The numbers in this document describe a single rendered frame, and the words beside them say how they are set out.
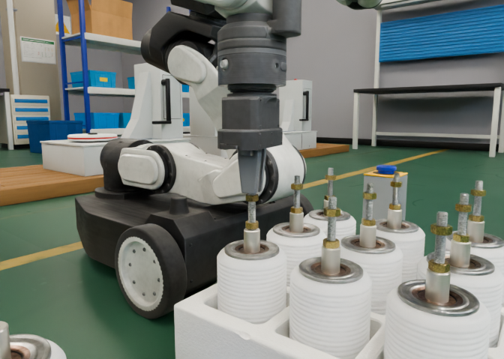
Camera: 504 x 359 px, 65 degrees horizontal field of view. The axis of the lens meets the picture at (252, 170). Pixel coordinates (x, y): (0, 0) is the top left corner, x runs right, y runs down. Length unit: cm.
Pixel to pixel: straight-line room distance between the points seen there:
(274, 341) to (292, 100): 387
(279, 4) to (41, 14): 662
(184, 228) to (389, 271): 46
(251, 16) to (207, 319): 38
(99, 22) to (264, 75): 532
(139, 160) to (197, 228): 36
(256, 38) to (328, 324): 33
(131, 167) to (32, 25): 585
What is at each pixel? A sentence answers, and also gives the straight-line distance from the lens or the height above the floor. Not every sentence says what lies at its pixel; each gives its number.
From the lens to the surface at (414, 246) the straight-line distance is 68.
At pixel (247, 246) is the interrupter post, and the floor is 26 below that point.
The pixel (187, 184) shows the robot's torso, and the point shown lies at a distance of 109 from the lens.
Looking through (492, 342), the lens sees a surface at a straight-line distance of 58.
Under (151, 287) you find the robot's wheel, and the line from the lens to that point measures 91.
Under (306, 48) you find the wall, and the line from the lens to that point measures 658.
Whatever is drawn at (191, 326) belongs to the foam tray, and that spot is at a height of 16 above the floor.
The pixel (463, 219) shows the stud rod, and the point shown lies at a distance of 55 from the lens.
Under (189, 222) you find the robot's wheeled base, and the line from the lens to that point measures 89.
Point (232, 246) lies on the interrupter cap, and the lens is 56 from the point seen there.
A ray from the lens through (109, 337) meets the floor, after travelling 89.
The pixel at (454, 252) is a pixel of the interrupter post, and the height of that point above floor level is 27.
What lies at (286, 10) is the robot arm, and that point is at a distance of 49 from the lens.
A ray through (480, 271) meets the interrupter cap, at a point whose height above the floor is 25.
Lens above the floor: 44
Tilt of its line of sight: 8 degrees down
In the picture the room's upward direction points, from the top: straight up
